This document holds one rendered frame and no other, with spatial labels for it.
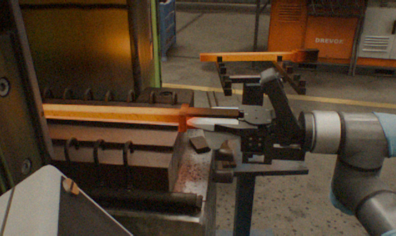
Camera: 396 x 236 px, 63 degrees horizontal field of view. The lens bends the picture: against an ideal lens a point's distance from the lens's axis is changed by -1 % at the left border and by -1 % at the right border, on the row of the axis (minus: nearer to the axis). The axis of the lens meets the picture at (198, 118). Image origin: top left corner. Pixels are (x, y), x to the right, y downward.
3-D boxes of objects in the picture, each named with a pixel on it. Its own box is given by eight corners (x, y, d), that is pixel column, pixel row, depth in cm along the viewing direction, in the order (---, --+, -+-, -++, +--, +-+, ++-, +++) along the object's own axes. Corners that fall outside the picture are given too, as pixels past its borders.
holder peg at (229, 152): (233, 157, 73) (234, 147, 72) (233, 163, 71) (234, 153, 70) (215, 155, 74) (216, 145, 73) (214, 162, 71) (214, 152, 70)
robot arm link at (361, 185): (347, 234, 57) (362, 183, 52) (319, 192, 66) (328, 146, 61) (390, 230, 57) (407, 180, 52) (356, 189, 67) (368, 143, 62)
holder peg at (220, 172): (232, 178, 67) (233, 167, 65) (232, 186, 64) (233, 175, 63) (212, 177, 67) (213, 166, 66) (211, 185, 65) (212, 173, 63)
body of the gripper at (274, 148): (237, 164, 58) (308, 168, 56) (240, 120, 54) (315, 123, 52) (237, 141, 64) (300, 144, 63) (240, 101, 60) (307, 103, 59)
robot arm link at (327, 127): (343, 123, 52) (331, 102, 59) (313, 122, 52) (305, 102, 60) (335, 163, 55) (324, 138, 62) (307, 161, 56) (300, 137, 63)
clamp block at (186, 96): (194, 112, 80) (194, 88, 77) (189, 129, 73) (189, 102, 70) (146, 110, 81) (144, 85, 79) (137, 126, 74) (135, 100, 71)
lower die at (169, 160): (187, 137, 70) (186, 101, 66) (169, 201, 52) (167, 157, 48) (5, 127, 74) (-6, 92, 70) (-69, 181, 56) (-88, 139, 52)
